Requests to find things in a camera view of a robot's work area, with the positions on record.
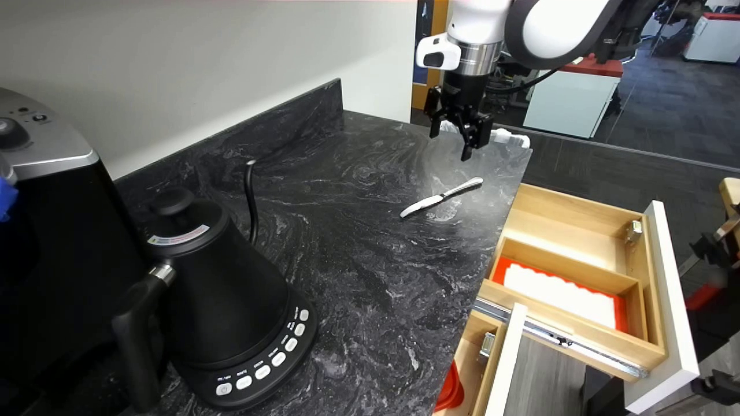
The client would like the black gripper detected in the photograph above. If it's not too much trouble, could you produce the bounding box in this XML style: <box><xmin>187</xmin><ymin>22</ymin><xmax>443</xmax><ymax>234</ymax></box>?
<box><xmin>427</xmin><ymin>72</ymin><xmax>495</xmax><ymax>165</ymax></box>

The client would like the large open wooden drawer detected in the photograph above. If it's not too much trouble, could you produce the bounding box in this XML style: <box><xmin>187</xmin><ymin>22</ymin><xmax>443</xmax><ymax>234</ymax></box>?
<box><xmin>475</xmin><ymin>180</ymin><xmax>704</xmax><ymax>416</ymax></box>

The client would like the narrow open wooden drawer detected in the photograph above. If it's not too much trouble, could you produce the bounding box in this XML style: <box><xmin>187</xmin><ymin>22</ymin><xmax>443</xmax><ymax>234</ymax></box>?
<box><xmin>431</xmin><ymin>300</ymin><xmax>529</xmax><ymax>416</ymax></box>

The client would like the orange drawer liner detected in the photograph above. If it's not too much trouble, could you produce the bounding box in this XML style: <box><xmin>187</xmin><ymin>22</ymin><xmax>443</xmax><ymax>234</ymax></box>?
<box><xmin>491</xmin><ymin>254</ymin><xmax>628</xmax><ymax>336</ymax></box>

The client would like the white trash bag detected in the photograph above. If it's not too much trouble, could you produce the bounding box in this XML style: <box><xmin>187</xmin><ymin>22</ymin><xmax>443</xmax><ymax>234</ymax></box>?
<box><xmin>437</xmin><ymin>117</ymin><xmax>535</xmax><ymax>151</ymax></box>

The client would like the white cabinet with red top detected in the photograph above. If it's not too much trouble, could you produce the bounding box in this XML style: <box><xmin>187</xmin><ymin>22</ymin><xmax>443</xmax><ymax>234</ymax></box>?
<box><xmin>523</xmin><ymin>53</ymin><xmax>625</xmax><ymax>140</ymax></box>

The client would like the red plastic bowl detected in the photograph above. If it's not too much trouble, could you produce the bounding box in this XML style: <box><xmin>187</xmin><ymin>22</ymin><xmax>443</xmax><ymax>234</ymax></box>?
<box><xmin>432</xmin><ymin>360</ymin><xmax>468</xmax><ymax>414</ymax></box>

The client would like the white storage box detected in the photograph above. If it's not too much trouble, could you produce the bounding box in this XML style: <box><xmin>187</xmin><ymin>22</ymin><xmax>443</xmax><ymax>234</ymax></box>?
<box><xmin>679</xmin><ymin>10</ymin><xmax>740</xmax><ymax>65</ymax></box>

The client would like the wooden block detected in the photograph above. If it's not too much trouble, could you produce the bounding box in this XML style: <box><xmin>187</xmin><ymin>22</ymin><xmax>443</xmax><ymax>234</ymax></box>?
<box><xmin>716</xmin><ymin>175</ymin><xmax>740</xmax><ymax>234</ymax></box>

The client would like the black red tripod stand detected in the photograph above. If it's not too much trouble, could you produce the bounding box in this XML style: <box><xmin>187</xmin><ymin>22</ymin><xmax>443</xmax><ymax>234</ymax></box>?
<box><xmin>682</xmin><ymin>221</ymin><xmax>740</xmax><ymax>318</ymax></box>

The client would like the black electric kettle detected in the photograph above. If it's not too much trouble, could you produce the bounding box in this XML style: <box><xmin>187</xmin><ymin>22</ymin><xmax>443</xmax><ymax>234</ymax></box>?
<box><xmin>112</xmin><ymin>185</ymin><xmax>320</xmax><ymax>414</ymax></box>

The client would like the black silver coffee maker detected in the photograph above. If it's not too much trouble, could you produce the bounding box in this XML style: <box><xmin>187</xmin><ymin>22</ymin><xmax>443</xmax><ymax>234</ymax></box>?
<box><xmin>0</xmin><ymin>85</ymin><xmax>153</xmax><ymax>416</ymax></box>

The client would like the blue object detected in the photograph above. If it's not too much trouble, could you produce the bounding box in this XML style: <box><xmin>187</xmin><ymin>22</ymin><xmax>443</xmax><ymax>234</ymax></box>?
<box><xmin>0</xmin><ymin>174</ymin><xmax>18</xmax><ymax>227</ymax></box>

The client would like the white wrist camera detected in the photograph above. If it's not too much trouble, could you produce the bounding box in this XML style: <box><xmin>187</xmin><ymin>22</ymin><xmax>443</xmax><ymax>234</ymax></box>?
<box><xmin>415</xmin><ymin>33</ymin><xmax>464</xmax><ymax>73</ymax></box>

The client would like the wooden door frame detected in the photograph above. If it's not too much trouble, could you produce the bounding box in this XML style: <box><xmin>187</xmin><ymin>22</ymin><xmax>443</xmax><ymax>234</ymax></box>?
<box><xmin>411</xmin><ymin>0</ymin><xmax>454</xmax><ymax>110</ymax></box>

